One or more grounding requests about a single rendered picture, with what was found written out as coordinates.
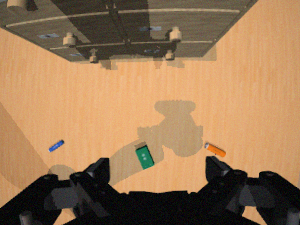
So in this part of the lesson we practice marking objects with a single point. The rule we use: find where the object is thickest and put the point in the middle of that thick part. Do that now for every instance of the orange battery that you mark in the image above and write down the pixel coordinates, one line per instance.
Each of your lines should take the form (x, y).
(215, 150)

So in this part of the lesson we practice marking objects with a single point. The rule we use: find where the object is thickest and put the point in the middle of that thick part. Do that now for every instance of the wooden chest of drawers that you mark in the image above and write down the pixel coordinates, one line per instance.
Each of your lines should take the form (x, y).
(114, 12)

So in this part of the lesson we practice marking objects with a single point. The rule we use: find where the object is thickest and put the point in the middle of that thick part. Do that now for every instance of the green battery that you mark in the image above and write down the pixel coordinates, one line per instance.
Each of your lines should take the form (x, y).
(145, 157)

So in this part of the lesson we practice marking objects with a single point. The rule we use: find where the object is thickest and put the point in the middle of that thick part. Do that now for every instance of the blue battery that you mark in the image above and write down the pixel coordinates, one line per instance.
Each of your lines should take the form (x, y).
(56, 146)

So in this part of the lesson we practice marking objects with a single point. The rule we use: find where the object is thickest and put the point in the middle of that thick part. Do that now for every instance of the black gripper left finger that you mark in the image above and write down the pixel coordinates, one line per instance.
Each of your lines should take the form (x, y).
(27, 207)

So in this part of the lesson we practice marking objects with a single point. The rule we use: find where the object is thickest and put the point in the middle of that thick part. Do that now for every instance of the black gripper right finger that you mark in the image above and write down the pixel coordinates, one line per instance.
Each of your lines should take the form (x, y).
(234, 194)

